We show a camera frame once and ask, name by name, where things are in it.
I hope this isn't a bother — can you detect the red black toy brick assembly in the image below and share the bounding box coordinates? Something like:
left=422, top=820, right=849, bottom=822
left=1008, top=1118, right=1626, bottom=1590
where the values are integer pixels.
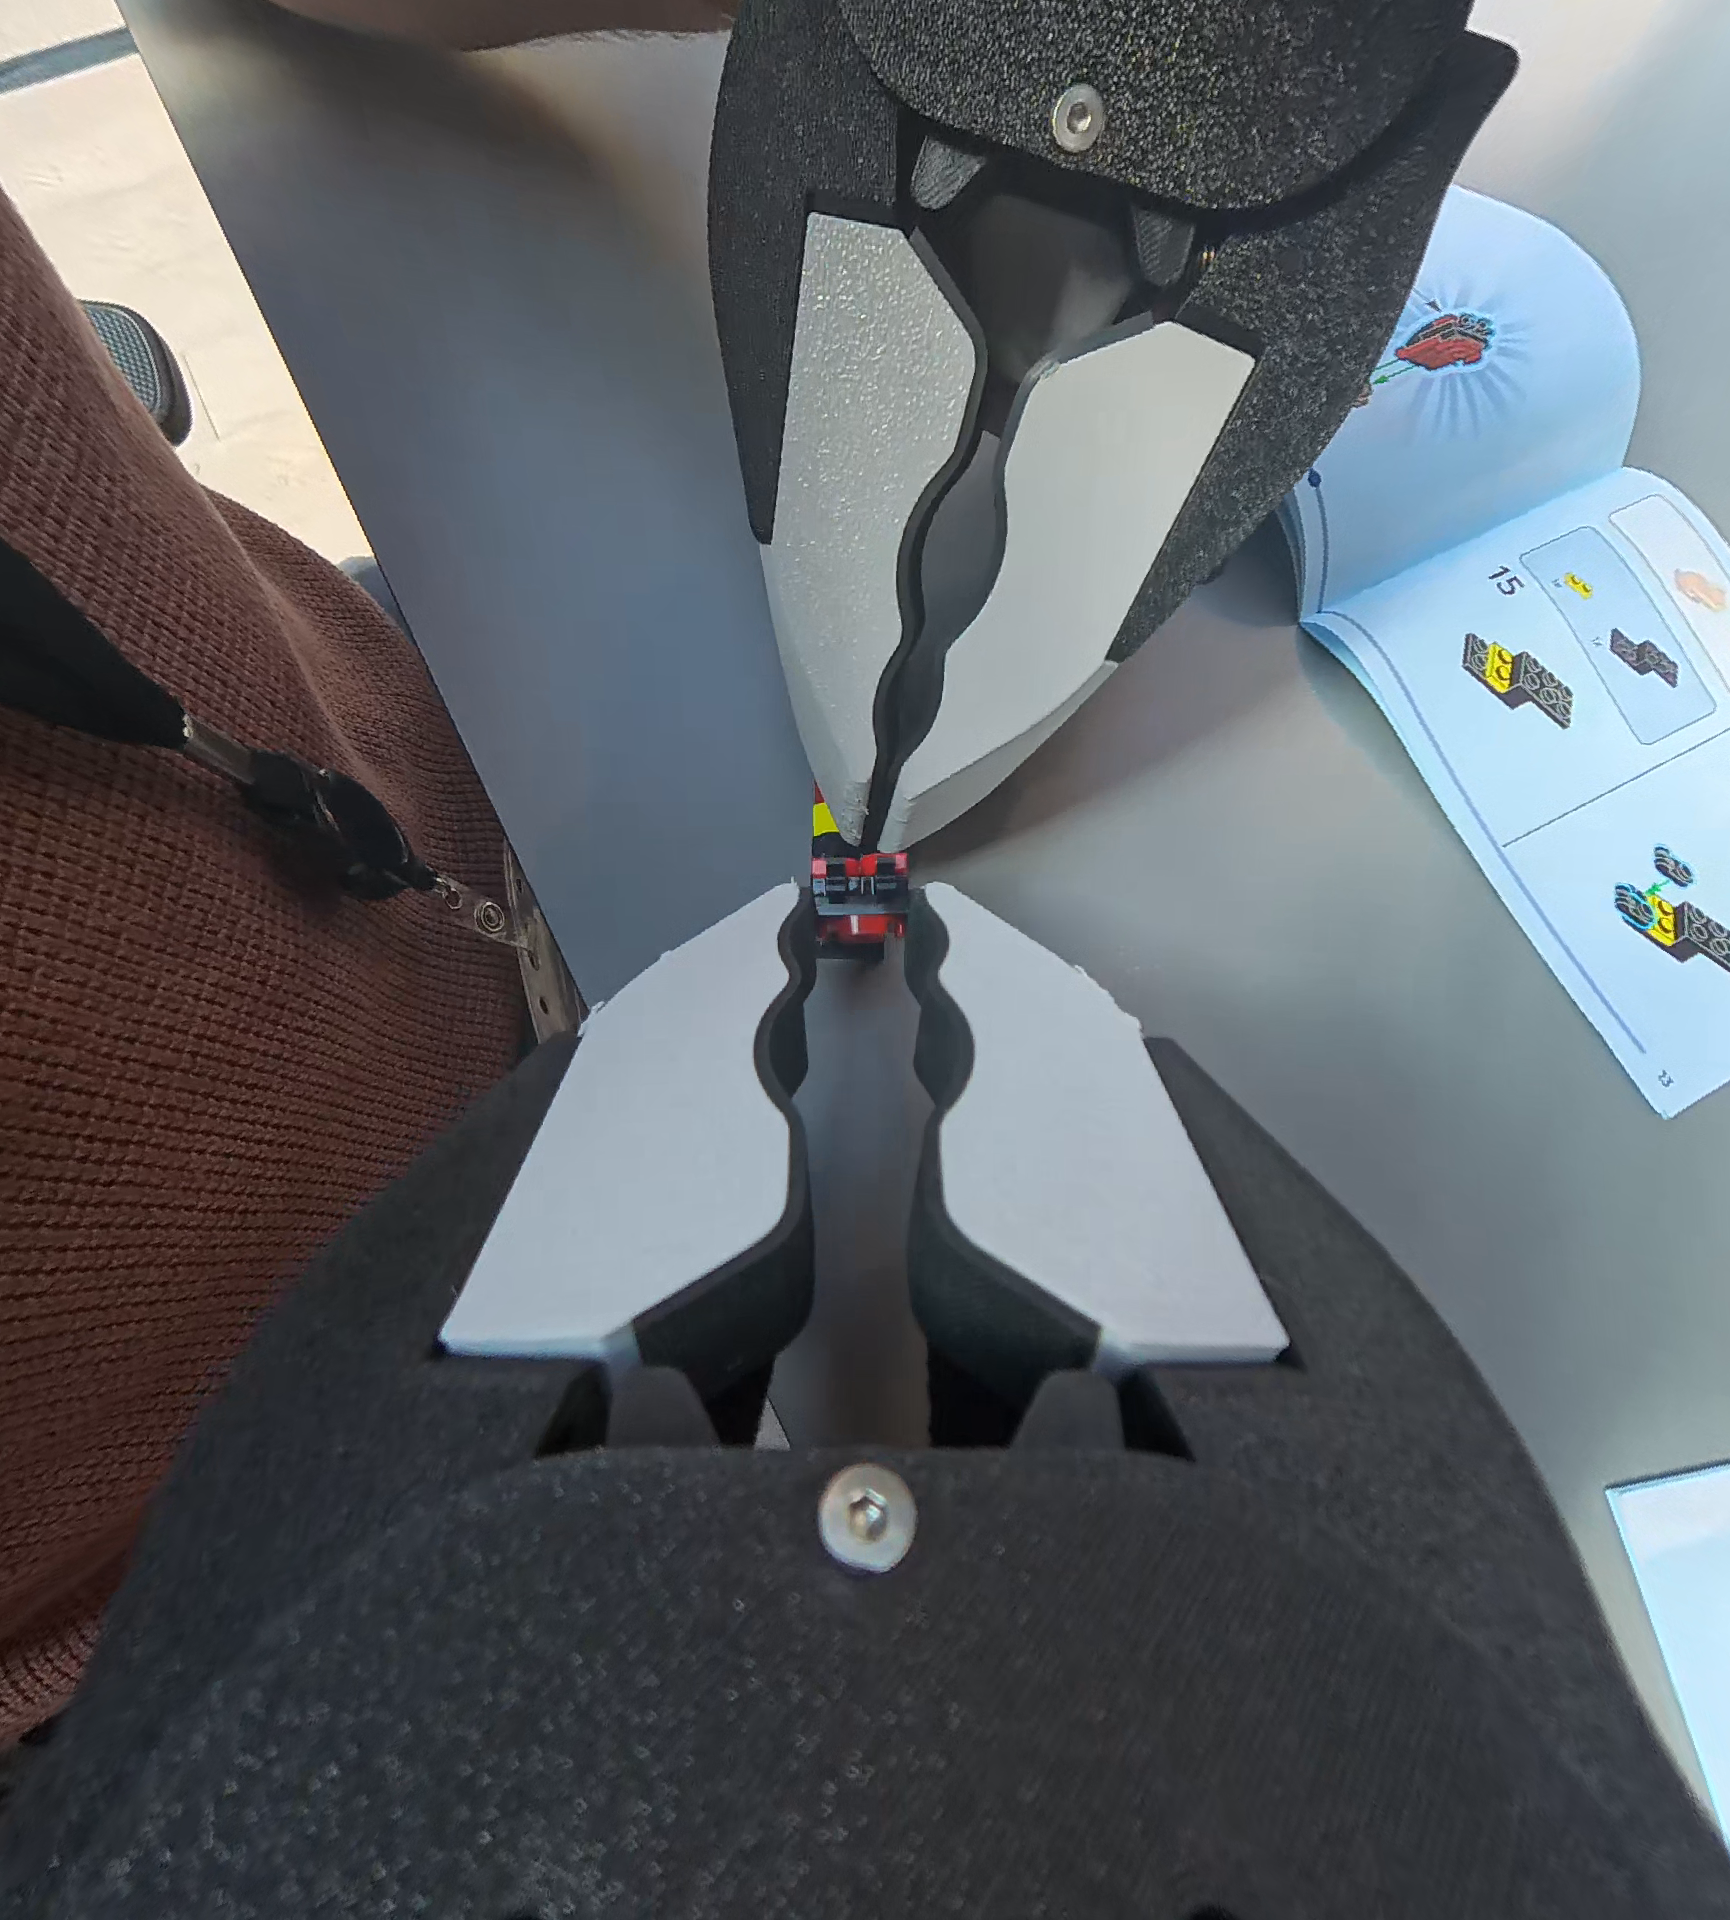
left=804, top=781, right=915, bottom=963

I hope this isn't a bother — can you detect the black lanyard with clip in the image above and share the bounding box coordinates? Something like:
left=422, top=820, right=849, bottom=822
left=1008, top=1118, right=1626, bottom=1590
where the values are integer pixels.
left=0, top=451, right=508, bottom=940

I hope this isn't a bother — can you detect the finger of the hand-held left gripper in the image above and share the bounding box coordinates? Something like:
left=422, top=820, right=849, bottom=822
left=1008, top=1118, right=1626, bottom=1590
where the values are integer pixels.
left=756, top=206, right=994, bottom=853
left=875, top=314, right=1259, bottom=846

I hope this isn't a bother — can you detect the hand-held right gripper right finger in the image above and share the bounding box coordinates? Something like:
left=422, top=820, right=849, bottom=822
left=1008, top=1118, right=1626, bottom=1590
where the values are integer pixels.
left=910, top=883, right=1294, bottom=1379

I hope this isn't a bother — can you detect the open blue instruction booklet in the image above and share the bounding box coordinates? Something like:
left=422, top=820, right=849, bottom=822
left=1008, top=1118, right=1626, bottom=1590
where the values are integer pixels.
left=1275, top=187, right=1730, bottom=1120

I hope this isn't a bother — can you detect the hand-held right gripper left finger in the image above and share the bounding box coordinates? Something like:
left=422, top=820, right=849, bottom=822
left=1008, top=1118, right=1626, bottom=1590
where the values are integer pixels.
left=435, top=883, right=816, bottom=1371

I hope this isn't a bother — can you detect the person's brown knit sweater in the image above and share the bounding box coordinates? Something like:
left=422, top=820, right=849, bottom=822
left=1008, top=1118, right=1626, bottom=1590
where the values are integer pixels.
left=0, top=31, right=581, bottom=1781

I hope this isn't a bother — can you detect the clear badge holder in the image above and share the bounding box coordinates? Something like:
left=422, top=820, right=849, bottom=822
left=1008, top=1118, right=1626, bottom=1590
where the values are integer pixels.
left=481, top=846, right=592, bottom=1052

